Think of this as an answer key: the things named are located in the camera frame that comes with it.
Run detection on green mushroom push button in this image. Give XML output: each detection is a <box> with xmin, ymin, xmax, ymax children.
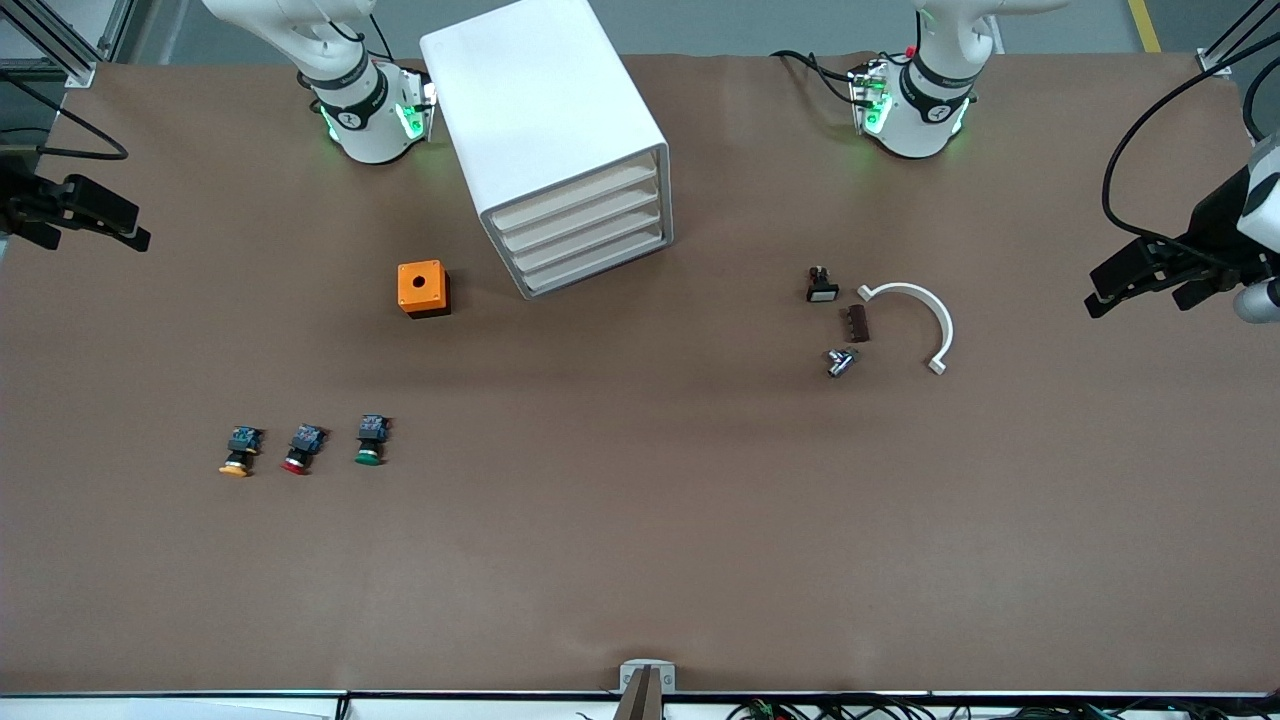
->
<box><xmin>353</xmin><ymin>412</ymin><xmax>392</xmax><ymax>468</ymax></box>

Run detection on white plastic drawer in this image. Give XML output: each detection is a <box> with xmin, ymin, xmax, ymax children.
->
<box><xmin>508</xmin><ymin>203</ymin><xmax>666</xmax><ymax>273</ymax></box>
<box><xmin>518</xmin><ymin>225</ymin><xmax>671</xmax><ymax>296</ymax></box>
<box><xmin>485</xmin><ymin>160</ymin><xmax>661</xmax><ymax>233</ymax></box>
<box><xmin>497</xmin><ymin>182</ymin><xmax>663</xmax><ymax>253</ymax></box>

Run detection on yellow mushroom push button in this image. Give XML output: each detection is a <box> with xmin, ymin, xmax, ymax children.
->
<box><xmin>218</xmin><ymin>425</ymin><xmax>266</xmax><ymax>479</ymax></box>

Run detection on red mushroom push button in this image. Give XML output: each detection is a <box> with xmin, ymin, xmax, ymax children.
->
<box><xmin>280</xmin><ymin>423</ymin><xmax>329</xmax><ymax>477</ymax></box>

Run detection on white drawer cabinet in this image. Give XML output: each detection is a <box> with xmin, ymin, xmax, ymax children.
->
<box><xmin>419</xmin><ymin>0</ymin><xmax>676</xmax><ymax>301</ymax></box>

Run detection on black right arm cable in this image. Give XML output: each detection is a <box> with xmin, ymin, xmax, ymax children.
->
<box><xmin>0</xmin><ymin>72</ymin><xmax>131</xmax><ymax>163</ymax></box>

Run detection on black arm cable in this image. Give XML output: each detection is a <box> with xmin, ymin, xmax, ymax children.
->
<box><xmin>0</xmin><ymin>72</ymin><xmax>131</xmax><ymax>163</ymax></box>
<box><xmin>1100</xmin><ymin>55</ymin><xmax>1280</xmax><ymax>266</ymax></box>

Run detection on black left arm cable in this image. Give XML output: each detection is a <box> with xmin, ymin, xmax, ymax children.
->
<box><xmin>1100</xmin><ymin>55</ymin><xmax>1280</xmax><ymax>266</ymax></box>

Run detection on aluminium frame profile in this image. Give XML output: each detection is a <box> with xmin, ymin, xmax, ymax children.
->
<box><xmin>1197</xmin><ymin>0</ymin><xmax>1280</xmax><ymax>79</ymax></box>
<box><xmin>0</xmin><ymin>0</ymin><xmax>136</xmax><ymax>91</ymax></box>

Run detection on white curved plastic bracket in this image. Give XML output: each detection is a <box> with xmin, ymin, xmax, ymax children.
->
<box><xmin>857</xmin><ymin>282</ymin><xmax>955</xmax><ymax>376</ymax></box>

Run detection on orange button enclosure box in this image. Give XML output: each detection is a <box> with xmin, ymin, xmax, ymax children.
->
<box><xmin>397</xmin><ymin>260</ymin><xmax>452</xmax><ymax>320</ymax></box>

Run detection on black base cable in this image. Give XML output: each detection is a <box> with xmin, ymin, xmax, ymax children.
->
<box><xmin>770</xmin><ymin>48</ymin><xmax>866</xmax><ymax>106</ymax></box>

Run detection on black cable bundle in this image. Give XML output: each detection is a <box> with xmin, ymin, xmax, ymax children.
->
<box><xmin>725</xmin><ymin>695</ymin><xmax>1280</xmax><ymax>720</ymax></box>

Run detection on grey metal table bracket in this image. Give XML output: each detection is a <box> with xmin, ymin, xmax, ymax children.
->
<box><xmin>619</xmin><ymin>659</ymin><xmax>677</xmax><ymax>720</ymax></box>

